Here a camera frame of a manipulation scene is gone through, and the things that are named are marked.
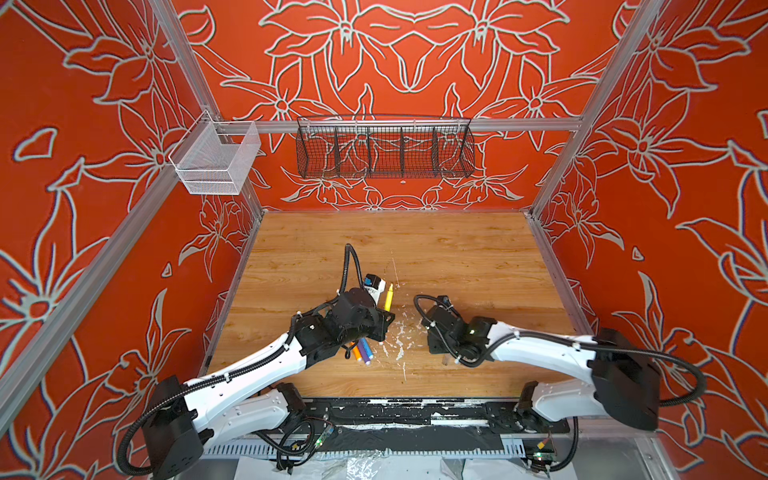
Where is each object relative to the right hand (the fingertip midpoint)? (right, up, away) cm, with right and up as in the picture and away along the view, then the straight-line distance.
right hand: (427, 340), depth 84 cm
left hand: (-10, +10, -10) cm, 17 cm away
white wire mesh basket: (-67, +56, +11) cm, 88 cm away
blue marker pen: (-17, -2, 0) cm, 17 cm away
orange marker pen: (-20, -3, 0) cm, 20 cm away
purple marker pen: (-18, -3, 0) cm, 18 cm away
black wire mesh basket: (-12, +60, +14) cm, 63 cm away
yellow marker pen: (-11, +14, -11) cm, 21 cm away
